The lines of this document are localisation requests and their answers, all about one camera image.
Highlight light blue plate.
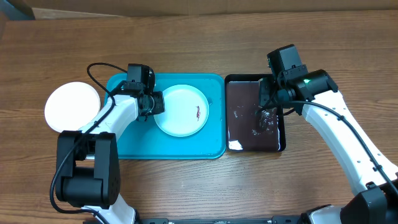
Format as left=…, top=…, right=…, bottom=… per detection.
left=154, top=85, right=210, bottom=137

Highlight pink white plate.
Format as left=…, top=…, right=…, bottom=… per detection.
left=44, top=82, right=101, bottom=133

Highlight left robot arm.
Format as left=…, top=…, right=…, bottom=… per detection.
left=50, top=81, right=165, bottom=223

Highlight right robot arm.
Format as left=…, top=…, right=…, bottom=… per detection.
left=259, top=68, right=397, bottom=223

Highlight teal plastic tray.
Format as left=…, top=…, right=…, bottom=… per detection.
left=117, top=73, right=226, bottom=159

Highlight black water tray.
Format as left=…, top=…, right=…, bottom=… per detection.
left=224, top=74, right=286, bottom=152

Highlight cardboard backdrop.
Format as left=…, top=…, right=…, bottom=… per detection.
left=24, top=0, right=397, bottom=16

